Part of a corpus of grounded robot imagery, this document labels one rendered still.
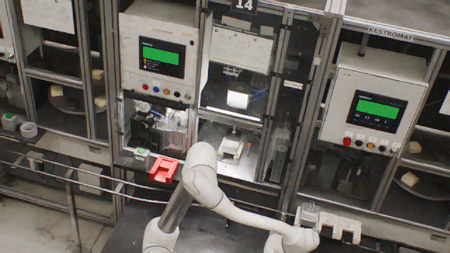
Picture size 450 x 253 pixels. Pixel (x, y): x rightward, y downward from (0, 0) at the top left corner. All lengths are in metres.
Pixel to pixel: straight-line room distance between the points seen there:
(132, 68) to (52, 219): 1.67
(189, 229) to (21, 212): 1.56
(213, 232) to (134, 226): 0.46
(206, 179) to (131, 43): 0.89
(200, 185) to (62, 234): 1.95
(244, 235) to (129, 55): 1.22
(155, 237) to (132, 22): 1.09
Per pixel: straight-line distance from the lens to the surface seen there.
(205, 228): 3.04
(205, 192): 2.17
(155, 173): 2.96
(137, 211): 3.11
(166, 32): 2.57
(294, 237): 2.41
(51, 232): 3.95
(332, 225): 2.96
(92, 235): 3.89
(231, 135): 3.05
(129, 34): 2.66
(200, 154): 2.27
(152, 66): 2.67
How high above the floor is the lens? 3.02
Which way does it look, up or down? 39 degrees down
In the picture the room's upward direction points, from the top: 7 degrees clockwise
